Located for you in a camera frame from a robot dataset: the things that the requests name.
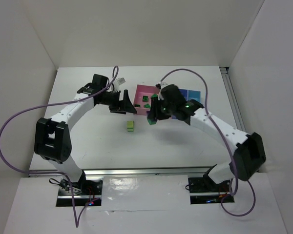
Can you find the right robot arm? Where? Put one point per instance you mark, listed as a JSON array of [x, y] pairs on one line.
[[246, 151]]

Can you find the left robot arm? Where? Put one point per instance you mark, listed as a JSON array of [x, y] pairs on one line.
[[52, 136]]

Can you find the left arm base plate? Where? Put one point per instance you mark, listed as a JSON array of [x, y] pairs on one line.
[[92, 194]]

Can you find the dark green lego brick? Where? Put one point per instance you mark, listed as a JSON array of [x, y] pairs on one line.
[[145, 99]]

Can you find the aluminium rail right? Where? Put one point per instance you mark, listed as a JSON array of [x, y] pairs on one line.
[[232, 99]]

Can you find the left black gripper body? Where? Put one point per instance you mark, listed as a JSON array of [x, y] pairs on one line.
[[120, 104]]

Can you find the aluminium rail front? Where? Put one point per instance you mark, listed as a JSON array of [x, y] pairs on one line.
[[197, 171]]

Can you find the lime green striped lego stack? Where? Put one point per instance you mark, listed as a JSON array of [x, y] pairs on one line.
[[130, 126]]

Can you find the lime blue green lego stack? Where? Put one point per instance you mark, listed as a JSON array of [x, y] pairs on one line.
[[151, 118]]

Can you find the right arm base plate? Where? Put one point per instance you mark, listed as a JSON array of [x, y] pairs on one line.
[[203, 192]]

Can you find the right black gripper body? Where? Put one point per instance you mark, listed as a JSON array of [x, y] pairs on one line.
[[157, 111]]

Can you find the aluminium rail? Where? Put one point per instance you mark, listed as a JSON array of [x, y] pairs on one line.
[[197, 171], [232, 99]]

